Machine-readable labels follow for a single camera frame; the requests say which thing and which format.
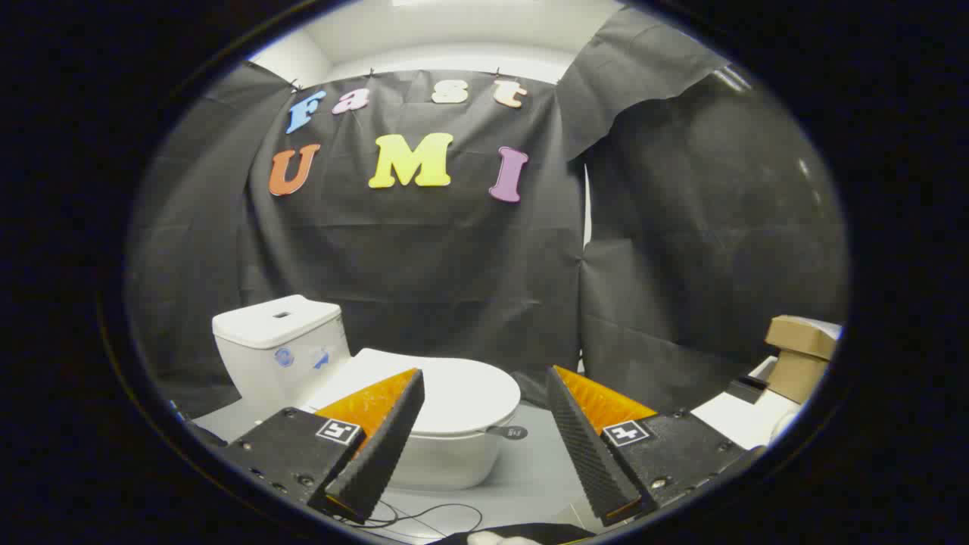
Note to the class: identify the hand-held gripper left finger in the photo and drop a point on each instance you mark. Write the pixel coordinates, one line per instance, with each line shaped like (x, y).
(378, 454)

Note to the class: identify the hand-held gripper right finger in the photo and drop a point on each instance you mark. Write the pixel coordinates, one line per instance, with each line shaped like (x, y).
(587, 454)

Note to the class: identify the white toilet lid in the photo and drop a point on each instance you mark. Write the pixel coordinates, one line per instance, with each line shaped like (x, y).
(469, 393)

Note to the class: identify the dark lid lift tab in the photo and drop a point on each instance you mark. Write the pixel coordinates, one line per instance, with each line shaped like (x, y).
(510, 432)

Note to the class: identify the white toilet with tank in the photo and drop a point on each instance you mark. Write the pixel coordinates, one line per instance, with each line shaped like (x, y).
(272, 356)

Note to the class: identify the white flat box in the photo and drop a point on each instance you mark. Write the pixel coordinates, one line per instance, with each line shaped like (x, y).
(742, 425)

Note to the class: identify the small black box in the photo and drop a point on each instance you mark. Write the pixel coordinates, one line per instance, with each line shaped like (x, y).
(748, 389)

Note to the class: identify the black backdrop cloth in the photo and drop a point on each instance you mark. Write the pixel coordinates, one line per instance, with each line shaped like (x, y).
(424, 250)

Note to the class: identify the brown cardboard box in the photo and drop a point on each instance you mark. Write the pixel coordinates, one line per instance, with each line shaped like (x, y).
(795, 371)

